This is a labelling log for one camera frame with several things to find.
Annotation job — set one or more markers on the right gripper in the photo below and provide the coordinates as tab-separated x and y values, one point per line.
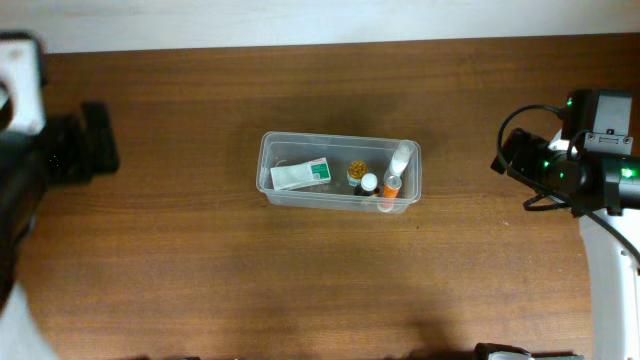
532	147

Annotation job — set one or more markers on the white spray bottle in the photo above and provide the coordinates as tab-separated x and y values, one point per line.
400	160

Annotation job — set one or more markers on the orange tube white cap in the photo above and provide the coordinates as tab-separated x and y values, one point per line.
392	186

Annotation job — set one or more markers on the clear plastic container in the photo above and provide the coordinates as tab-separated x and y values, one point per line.
288	149

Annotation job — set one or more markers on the dark bottle white cap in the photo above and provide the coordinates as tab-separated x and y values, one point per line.
368	186

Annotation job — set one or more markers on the small jar gold lid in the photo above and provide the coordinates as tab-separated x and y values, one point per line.
355	172

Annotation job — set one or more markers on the white green medicine box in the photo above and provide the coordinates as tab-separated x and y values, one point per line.
292	177

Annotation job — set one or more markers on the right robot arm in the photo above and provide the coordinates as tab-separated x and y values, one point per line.
589	169

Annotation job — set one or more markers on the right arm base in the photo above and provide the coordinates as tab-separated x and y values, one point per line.
489	351

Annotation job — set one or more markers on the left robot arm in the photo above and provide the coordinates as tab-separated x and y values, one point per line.
38	152

